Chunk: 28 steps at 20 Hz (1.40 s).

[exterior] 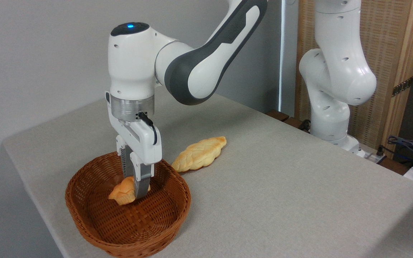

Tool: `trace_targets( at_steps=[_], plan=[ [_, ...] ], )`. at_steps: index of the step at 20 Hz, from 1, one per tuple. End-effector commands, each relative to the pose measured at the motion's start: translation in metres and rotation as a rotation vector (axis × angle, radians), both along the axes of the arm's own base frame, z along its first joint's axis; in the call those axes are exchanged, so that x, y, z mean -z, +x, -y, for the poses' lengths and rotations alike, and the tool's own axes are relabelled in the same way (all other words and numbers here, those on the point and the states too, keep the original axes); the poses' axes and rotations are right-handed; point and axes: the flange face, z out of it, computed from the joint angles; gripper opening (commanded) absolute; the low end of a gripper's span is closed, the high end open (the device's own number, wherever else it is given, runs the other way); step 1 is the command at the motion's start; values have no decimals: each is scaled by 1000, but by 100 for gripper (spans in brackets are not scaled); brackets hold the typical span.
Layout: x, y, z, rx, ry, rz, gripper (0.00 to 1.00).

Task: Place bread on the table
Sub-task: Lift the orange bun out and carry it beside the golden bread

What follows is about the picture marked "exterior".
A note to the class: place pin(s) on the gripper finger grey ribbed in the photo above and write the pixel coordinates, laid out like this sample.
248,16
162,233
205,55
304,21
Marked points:
142,182
127,161

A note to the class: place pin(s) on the long braided bread loaf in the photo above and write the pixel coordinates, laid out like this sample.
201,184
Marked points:
201,153

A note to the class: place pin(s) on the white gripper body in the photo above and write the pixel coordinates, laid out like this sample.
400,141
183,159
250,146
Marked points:
145,143

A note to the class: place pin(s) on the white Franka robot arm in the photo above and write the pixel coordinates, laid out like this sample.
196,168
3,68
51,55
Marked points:
335,71

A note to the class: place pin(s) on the wooden rattan folding screen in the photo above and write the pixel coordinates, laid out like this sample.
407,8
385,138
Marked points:
393,43

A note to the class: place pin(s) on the round flower-shaped bread roll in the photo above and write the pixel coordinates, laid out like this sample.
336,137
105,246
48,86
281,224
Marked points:
123,191

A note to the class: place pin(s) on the brown wicker basket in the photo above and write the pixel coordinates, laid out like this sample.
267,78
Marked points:
102,222

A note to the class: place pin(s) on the white vertical wall trim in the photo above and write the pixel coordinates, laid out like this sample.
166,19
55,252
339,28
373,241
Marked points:
282,53

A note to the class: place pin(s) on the dark metal screen hinge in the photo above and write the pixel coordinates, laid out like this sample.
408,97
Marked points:
402,86

